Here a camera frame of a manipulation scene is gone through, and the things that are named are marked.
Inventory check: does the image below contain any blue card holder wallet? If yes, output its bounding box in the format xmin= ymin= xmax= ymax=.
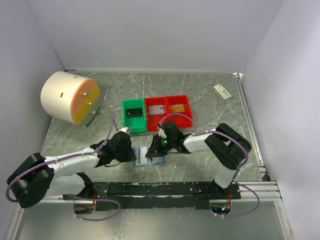
xmin=132 ymin=146 xmax=166 ymax=168

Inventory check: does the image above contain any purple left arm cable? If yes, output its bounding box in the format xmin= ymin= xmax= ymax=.
xmin=5 ymin=111 xmax=122 ymax=222

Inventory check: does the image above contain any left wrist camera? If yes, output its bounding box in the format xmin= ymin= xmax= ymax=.
xmin=117 ymin=126 xmax=131 ymax=135

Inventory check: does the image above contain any black credit card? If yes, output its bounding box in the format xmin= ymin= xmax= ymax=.
xmin=125 ymin=107 xmax=143 ymax=118

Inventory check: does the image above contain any small white card box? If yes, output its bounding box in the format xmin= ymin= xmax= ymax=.
xmin=212 ymin=83 xmax=232 ymax=102

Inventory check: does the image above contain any green plastic bin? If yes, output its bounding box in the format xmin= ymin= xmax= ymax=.
xmin=122 ymin=98 xmax=147 ymax=134

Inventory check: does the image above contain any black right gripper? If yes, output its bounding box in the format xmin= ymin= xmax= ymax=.
xmin=145 ymin=134 xmax=175 ymax=158

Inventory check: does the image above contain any white stripe card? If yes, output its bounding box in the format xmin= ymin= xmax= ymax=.
xmin=133 ymin=147 xmax=149 ymax=167
xmin=147 ymin=104 xmax=165 ymax=116
xmin=145 ymin=156 xmax=165 ymax=166

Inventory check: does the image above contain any round drawer cabinet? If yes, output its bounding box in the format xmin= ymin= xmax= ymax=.
xmin=40 ymin=71 xmax=102 ymax=127

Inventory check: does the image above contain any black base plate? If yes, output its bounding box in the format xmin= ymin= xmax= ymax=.
xmin=62 ymin=181 xmax=242 ymax=212

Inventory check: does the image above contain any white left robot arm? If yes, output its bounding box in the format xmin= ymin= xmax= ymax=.
xmin=5 ymin=129 xmax=136 ymax=209

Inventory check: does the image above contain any gold credit card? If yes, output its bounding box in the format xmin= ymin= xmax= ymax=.
xmin=169 ymin=104 xmax=186 ymax=113

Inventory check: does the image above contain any red plastic bin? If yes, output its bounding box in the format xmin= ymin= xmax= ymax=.
xmin=144 ymin=96 xmax=169 ymax=132
xmin=166 ymin=95 xmax=193 ymax=129

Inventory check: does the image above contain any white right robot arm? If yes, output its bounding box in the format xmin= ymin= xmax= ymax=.
xmin=145 ymin=121 xmax=252 ymax=199

